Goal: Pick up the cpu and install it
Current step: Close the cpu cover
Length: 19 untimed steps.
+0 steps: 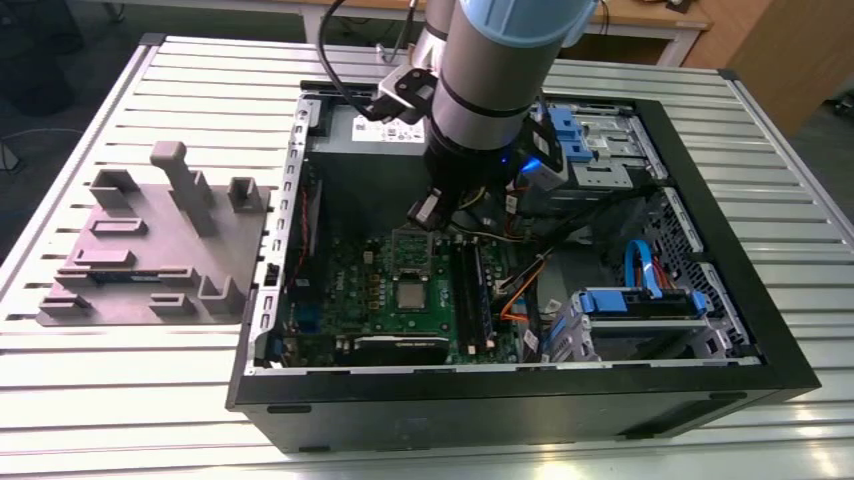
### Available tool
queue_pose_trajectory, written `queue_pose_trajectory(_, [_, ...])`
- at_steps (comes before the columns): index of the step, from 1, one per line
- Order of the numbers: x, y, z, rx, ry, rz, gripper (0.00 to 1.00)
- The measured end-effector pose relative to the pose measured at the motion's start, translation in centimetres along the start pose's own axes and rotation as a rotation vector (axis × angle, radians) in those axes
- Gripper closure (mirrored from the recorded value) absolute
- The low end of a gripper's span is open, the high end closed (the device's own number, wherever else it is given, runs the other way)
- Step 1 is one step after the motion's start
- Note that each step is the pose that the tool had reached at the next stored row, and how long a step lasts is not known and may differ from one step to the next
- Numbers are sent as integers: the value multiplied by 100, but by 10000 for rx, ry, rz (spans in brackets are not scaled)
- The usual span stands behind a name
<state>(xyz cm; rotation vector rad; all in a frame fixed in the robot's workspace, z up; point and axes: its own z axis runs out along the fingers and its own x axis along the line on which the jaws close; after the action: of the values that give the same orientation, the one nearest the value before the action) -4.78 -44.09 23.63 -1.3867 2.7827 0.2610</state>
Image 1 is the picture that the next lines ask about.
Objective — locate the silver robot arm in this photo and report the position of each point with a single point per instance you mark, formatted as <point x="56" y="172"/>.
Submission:
<point x="494" y="75"/>

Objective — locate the CPU socket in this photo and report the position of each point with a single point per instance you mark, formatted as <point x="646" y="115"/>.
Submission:
<point x="431" y="310"/>

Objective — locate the grey power supply unit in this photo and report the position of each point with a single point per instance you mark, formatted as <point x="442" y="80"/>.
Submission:
<point x="361" y="185"/>

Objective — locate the blue drive bay latch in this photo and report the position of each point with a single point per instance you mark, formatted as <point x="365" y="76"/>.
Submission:
<point x="581" y="147"/>

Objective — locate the grey metal drive cage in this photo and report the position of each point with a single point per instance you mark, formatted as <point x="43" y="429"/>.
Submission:
<point x="601" y="180"/>

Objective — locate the black RAM slot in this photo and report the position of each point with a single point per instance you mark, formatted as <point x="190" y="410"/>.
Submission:
<point x="469" y="295"/>
<point x="478" y="295"/>
<point x="459" y="295"/>

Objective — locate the green motherboard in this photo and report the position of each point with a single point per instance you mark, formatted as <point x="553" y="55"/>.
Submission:
<point x="361" y="280"/>

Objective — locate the hard disk in blue carrier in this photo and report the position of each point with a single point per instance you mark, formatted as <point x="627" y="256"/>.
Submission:
<point x="610" y="303"/>

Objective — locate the black graphics card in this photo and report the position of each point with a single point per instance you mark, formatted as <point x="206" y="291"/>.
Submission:
<point x="401" y="350"/>

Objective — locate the blue expansion slot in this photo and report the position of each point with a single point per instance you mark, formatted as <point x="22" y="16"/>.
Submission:
<point x="308" y="320"/>

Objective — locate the grey metal disk bay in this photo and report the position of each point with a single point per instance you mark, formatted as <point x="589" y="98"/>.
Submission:
<point x="647" y="324"/>

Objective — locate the blue VGA port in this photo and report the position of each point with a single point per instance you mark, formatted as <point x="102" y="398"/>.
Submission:
<point x="274" y="350"/>

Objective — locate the grey parts rack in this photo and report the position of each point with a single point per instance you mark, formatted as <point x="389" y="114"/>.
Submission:
<point x="167" y="250"/>

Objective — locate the black PC case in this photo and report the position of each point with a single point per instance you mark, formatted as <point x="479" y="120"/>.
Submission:
<point x="467" y="415"/>

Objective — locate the wooden cabinet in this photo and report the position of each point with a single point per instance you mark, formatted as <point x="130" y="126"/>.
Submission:
<point x="788" y="60"/>

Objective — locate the RAM stick with white label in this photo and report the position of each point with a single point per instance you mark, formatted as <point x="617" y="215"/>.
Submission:
<point x="127" y="276"/>

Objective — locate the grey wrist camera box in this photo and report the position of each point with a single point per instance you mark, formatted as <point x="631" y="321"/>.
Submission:
<point x="550" y="165"/>
<point x="407" y="92"/>

